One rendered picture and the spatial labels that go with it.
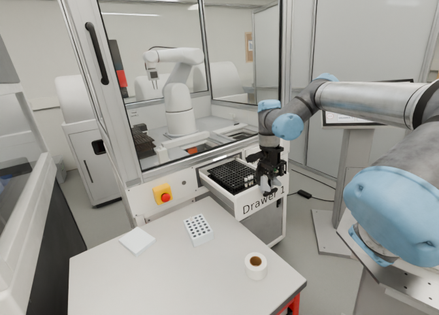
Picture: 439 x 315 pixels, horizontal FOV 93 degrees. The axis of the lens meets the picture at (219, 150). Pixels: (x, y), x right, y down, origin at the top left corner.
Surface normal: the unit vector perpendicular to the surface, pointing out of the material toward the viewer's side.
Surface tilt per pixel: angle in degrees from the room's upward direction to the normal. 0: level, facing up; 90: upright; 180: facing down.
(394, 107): 87
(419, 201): 50
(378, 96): 62
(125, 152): 90
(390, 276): 0
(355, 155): 90
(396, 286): 0
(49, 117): 90
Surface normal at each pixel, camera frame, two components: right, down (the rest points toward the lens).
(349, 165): -0.27, 0.38
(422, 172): -0.58, -0.55
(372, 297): -0.64, 0.34
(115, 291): -0.09, -0.92
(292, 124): 0.18, 0.35
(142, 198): 0.55, 0.26
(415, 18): -0.86, 0.26
